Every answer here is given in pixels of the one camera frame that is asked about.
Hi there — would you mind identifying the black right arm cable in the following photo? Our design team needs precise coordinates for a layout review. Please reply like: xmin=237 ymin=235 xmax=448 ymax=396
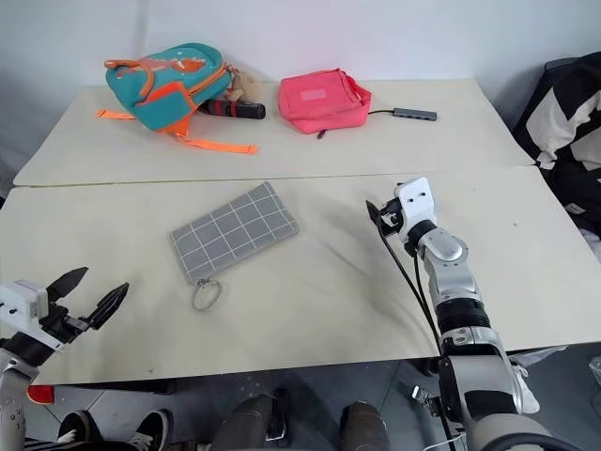
xmin=412 ymin=243 xmax=439 ymax=333
xmin=380 ymin=228 xmax=447 ymax=361

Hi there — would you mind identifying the pink fabric pouch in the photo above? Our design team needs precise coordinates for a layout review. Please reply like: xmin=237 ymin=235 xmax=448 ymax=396
xmin=276 ymin=68 xmax=373 ymax=140

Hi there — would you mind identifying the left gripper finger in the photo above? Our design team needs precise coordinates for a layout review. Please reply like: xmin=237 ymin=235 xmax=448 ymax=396
xmin=46 ymin=266 xmax=89 ymax=307
xmin=88 ymin=282 xmax=131 ymax=331

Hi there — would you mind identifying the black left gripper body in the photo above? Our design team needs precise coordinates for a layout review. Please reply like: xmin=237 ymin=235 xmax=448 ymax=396
xmin=39 ymin=303 xmax=91 ymax=351

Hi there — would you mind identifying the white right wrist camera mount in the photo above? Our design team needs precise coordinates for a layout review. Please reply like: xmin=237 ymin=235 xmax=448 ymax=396
xmin=393 ymin=177 xmax=439 ymax=232

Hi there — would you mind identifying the teal and orange backpack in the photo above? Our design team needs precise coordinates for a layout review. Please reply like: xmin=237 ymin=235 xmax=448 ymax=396
xmin=96 ymin=42 xmax=260 ymax=156

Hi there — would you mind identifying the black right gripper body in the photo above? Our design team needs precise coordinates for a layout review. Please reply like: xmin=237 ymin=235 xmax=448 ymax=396
xmin=377 ymin=196 xmax=408 ymax=237

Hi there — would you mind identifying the red object under table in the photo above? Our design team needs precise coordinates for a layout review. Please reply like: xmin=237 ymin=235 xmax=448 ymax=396
xmin=26 ymin=384 xmax=55 ymax=405

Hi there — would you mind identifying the beige plush toy pendant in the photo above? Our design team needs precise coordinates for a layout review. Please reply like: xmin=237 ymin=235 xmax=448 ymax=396
xmin=227 ymin=67 xmax=263 ymax=102

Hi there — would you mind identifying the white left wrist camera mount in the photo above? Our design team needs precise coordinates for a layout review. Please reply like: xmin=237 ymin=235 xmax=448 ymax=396
xmin=0 ymin=279 xmax=65 ymax=352

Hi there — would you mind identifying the dark rounded shape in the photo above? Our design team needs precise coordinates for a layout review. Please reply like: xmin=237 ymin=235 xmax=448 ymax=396
xmin=210 ymin=393 xmax=278 ymax=451
xmin=338 ymin=400 xmax=392 ymax=451

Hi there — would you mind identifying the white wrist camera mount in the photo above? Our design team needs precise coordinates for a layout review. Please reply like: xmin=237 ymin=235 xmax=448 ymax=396
xmin=0 ymin=279 xmax=65 ymax=352
xmin=393 ymin=177 xmax=439 ymax=232

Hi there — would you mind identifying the grey USB hub with cable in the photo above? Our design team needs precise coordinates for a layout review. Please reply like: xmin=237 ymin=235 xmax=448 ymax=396
xmin=366 ymin=106 xmax=438 ymax=121

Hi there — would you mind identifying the black and white striped bag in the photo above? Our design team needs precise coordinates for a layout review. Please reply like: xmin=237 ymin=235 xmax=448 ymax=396
xmin=511 ymin=51 xmax=601 ymax=222

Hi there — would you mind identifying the grey checked pouch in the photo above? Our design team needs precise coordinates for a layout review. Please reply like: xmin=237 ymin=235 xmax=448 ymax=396
xmin=169 ymin=181 xmax=301 ymax=311

